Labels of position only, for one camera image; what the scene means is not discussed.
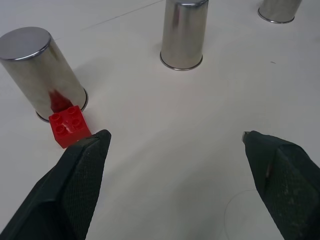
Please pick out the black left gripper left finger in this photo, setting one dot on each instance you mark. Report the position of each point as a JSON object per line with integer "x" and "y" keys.
{"x": 62, "y": 190}

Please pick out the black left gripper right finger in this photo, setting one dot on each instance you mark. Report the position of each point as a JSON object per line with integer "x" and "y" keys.
{"x": 287, "y": 185}

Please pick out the red toy building brick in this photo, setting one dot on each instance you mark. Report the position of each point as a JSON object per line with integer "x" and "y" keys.
{"x": 68, "y": 127}

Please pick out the silver steel cup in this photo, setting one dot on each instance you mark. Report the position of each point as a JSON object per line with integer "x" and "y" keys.
{"x": 278, "y": 11}
{"x": 183, "y": 35}
{"x": 42, "y": 72}

